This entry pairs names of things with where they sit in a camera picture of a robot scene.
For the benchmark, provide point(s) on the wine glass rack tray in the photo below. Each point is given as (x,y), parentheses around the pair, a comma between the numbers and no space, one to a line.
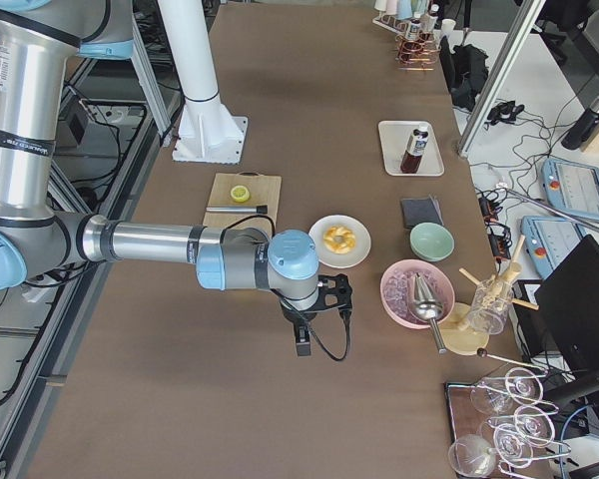
(501,426)

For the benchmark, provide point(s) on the pink bowl with ice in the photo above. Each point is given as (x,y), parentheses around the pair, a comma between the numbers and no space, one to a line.
(396,288)

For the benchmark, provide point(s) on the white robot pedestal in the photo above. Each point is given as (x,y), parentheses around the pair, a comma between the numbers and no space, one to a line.
(208,132)

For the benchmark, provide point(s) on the blue teach pendant lower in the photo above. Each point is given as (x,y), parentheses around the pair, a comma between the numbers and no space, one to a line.
(549,240)

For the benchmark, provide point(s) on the wooden cutting board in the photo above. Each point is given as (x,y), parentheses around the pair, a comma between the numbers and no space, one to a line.
(264,190)

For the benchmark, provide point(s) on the black monitor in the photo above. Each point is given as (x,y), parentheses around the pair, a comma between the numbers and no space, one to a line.
(569,304)

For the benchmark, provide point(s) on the aluminium frame post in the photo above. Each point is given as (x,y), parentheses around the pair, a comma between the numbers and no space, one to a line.
(512,45)

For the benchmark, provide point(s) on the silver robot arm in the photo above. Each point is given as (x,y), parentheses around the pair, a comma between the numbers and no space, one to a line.
(36,40)

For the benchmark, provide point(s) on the grey folded cloth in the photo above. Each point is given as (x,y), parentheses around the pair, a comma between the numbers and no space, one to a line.
(419,211)

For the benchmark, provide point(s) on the dark drink bottle on tray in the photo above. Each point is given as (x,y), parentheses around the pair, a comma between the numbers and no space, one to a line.
(414,150)

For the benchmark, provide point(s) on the steel ice scoop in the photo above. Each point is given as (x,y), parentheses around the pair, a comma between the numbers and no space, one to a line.
(425,306)

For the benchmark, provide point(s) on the glazed twisted donut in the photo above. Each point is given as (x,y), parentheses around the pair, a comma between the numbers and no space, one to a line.
(339,239)

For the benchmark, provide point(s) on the blue teach pendant upper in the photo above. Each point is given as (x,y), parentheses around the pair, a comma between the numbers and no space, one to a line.
(572,188)

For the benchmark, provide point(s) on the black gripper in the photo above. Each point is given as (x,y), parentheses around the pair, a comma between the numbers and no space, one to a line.
(294,314)

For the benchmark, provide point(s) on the clear glass mug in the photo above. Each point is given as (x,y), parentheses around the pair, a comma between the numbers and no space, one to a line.
(489,310)

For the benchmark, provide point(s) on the half lemon slice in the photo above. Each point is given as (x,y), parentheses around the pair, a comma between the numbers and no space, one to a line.
(240,194)

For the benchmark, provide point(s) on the wooden mug tree stand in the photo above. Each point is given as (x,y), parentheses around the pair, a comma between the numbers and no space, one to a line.
(458,336)

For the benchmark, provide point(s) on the green bowl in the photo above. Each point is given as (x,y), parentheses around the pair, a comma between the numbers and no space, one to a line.
(431,242)

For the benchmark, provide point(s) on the black thermos bottle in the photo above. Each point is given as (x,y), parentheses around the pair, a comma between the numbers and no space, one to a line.
(583,127)

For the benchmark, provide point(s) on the steel muddler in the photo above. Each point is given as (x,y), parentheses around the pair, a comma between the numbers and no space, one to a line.
(239,209)

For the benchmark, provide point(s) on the blue teach pendant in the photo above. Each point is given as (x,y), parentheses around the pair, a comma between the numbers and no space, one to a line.
(572,188)
(549,240)

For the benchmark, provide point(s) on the white round plate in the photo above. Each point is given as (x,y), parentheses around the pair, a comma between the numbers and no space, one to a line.
(359,253)

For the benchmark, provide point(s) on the bottle in copper rack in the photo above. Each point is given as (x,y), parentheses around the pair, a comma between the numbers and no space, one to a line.
(412,31)

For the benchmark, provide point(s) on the copper wire bottle rack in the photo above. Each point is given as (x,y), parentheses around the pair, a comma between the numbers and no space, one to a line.
(420,55)

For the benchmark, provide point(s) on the cream rectangular tray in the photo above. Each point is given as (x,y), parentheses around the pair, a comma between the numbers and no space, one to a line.
(394,136)

